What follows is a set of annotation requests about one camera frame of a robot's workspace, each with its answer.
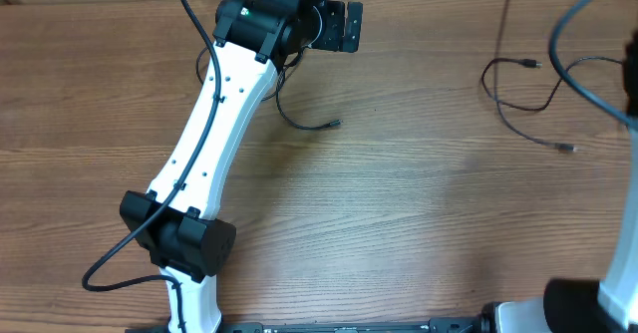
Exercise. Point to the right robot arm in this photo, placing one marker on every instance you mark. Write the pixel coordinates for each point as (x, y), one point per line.
(579, 305)

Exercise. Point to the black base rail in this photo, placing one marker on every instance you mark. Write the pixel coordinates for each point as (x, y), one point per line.
(434, 325)

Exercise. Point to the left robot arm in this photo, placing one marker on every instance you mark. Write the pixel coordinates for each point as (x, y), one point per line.
(175, 220)

